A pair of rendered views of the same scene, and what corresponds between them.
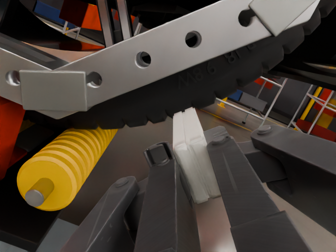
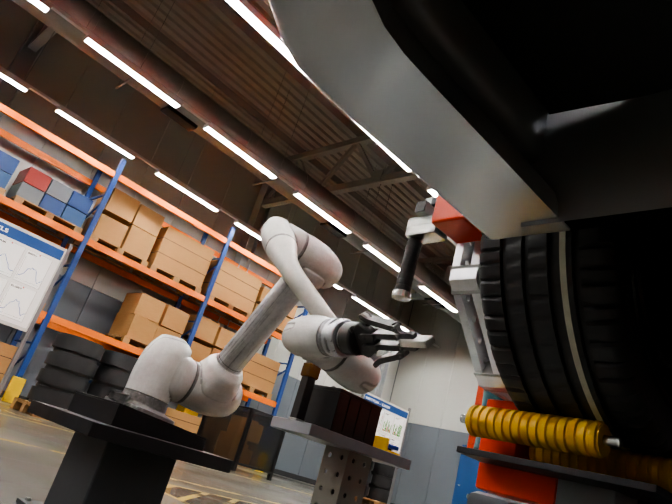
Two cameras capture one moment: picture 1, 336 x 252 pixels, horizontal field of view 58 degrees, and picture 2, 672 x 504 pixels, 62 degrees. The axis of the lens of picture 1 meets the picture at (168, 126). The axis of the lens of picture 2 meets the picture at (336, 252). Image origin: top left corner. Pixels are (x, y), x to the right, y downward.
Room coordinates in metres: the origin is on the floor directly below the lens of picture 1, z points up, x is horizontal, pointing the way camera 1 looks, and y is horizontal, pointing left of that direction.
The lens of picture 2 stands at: (0.97, -0.80, 0.34)
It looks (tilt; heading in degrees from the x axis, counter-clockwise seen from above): 21 degrees up; 147
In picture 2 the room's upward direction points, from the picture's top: 17 degrees clockwise
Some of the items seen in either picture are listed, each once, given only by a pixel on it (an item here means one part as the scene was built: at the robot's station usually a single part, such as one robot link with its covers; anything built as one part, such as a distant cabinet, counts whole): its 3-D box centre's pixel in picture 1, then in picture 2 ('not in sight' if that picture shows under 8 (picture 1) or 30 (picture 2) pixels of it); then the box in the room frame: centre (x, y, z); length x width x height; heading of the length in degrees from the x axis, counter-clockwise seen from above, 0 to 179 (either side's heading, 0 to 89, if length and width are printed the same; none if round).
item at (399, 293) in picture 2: not in sight; (408, 267); (0.05, 0.01, 0.83); 0.04 x 0.04 x 0.16
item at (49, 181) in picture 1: (82, 144); (532, 429); (0.38, 0.09, 0.51); 0.29 x 0.06 x 0.06; 5
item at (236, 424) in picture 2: not in sight; (238, 438); (-7.83, 4.22, 0.48); 1.27 x 0.88 x 0.97; 8
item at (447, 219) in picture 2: not in sight; (462, 215); (0.30, -0.11, 0.85); 0.09 x 0.08 x 0.07; 95
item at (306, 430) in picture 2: not in sight; (343, 443); (-0.36, 0.30, 0.44); 0.43 x 0.17 x 0.03; 95
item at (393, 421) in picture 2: not in sight; (375, 450); (-7.01, 6.56, 0.97); 1.50 x 0.50 x 1.95; 98
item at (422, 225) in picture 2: not in sight; (427, 228); (0.08, 0.02, 0.93); 0.09 x 0.05 x 0.05; 5
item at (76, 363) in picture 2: not in sight; (88, 385); (-7.44, 1.45, 0.55); 1.40 x 0.80 x 1.09; 100
